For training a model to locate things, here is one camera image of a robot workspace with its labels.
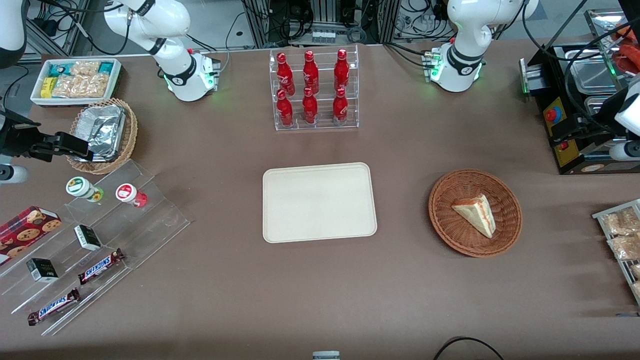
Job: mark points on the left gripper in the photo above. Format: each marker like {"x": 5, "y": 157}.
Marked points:
{"x": 601, "y": 121}

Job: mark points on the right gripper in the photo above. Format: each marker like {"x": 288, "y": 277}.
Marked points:
{"x": 16, "y": 141}

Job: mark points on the triangular sandwich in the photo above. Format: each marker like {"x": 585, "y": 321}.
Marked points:
{"x": 477, "y": 215}

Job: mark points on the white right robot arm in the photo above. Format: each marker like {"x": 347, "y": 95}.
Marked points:
{"x": 180, "y": 75}

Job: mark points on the tan oval wicker basket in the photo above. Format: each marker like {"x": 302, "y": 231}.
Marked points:
{"x": 131, "y": 135}

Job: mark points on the brown round wicker basket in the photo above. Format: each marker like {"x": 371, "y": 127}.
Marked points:
{"x": 450, "y": 225}

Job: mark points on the beige plastic tray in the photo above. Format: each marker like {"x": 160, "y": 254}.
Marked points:
{"x": 320, "y": 202}

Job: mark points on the black food warmer machine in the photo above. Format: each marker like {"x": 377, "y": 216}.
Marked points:
{"x": 575, "y": 157}

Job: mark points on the red emergency stop button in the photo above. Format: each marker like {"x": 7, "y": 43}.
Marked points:
{"x": 552, "y": 115}

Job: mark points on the steel warmer pan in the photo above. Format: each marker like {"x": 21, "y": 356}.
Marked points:
{"x": 592, "y": 75}
{"x": 595, "y": 102}

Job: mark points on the green label white-lid jar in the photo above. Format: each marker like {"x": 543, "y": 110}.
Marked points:
{"x": 80, "y": 187}

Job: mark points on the silver foil container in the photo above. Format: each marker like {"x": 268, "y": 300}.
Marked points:
{"x": 102, "y": 130}

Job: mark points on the yellow snack packet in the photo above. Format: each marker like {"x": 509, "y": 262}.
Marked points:
{"x": 47, "y": 87}

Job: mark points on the white rectangular snack bin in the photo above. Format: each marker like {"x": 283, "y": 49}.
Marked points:
{"x": 37, "y": 90}

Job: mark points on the large clear cracker bag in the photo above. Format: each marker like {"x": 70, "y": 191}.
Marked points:
{"x": 82, "y": 86}

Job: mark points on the teal snack packet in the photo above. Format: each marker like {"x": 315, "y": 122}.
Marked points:
{"x": 105, "y": 68}
{"x": 57, "y": 69}

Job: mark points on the red label white-lid jar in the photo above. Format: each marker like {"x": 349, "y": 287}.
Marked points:
{"x": 127, "y": 194}

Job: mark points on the small clear cracker bag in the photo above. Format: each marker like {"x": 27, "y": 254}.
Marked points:
{"x": 85, "y": 68}

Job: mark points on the red sausages in warmer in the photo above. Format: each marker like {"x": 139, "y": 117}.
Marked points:
{"x": 630, "y": 55}

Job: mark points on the red plaid cookie box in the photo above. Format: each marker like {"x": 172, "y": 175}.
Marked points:
{"x": 25, "y": 232}

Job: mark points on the small black white box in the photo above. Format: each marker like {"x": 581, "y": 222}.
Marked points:
{"x": 42, "y": 270}
{"x": 88, "y": 237}

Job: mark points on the clear bag of snacks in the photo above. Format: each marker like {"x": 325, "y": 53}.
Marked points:
{"x": 622, "y": 222}
{"x": 625, "y": 247}

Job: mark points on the clear acrylic stepped shelf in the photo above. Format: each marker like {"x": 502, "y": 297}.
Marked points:
{"x": 125, "y": 235}

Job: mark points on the snickers chocolate bar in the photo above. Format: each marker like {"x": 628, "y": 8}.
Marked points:
{"x": 100, "y": 266}
{"x": 52, "y": 306}

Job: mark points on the red cola bottle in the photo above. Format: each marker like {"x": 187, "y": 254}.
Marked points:
{"x": 340, "y": 106}
{"x": 310, "y": 72}
{"x": 284, "y": 72}
{"x": 310, "y": 107}
{"x": 284, "y": 110}
{"x": 341, "y": 70}

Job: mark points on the clear acrylic bottle rack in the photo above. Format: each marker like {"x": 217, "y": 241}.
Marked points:
{"x": 322, "y": 112}

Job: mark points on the white power strip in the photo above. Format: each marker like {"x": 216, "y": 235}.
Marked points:
{"x": 323, "y": 37}

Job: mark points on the small grey device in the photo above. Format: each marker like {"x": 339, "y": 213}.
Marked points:
{"x": 326, "y": 355}

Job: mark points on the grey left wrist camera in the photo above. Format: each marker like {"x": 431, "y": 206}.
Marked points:
{"x": 625, "y": 151}

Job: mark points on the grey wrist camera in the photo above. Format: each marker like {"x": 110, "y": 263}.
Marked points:
{"x": 625, "y": 151}
{"x": 12, "y": 174}

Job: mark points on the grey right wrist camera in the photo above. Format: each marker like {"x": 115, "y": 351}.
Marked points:
{"x": 12, "y": 174}

